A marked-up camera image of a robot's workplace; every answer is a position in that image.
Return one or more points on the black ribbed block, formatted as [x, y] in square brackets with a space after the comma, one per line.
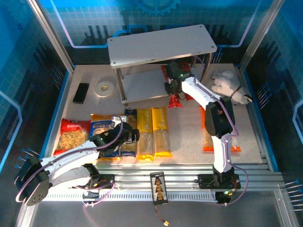
[80, 93]

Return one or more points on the white two-tier shelf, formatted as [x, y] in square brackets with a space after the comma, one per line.
[161, 42]

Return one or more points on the white tape roll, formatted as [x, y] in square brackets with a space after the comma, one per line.
[105, 88]

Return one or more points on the aluminium frame post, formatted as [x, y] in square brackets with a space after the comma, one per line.
[50, 35]
[256, 35]

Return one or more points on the dark blue spaghetti pack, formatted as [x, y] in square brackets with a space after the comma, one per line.
[130, 116]

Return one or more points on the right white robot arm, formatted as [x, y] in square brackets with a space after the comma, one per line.
[201, 92]

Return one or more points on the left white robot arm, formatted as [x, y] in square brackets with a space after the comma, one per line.
[71, 156]

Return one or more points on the aluminium frame rail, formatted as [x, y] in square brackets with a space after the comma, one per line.
[182, 170]

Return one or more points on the small black electronics box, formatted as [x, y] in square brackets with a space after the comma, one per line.
[223, 197]

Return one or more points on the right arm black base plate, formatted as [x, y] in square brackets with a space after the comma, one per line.
[206, 180]

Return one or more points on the orange pasta bag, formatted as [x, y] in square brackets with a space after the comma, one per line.
[208, 143]

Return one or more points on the red spaghetti pack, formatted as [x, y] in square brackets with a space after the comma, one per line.
[175, 102]
[188, 96]

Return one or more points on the red macaroni bag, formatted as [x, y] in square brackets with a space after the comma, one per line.
[71, 127]

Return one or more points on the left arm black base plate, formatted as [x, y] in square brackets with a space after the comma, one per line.
[106, 180]

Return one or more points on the yellow spaghetti pack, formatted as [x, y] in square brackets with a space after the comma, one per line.
[161, 123]
[145, 123]

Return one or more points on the blue pasta bag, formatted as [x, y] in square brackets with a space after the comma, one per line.
[99, 123]

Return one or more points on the black control board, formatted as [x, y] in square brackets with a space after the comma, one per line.
[159, 186]

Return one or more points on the white plush toy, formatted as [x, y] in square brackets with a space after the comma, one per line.
[225, 82]

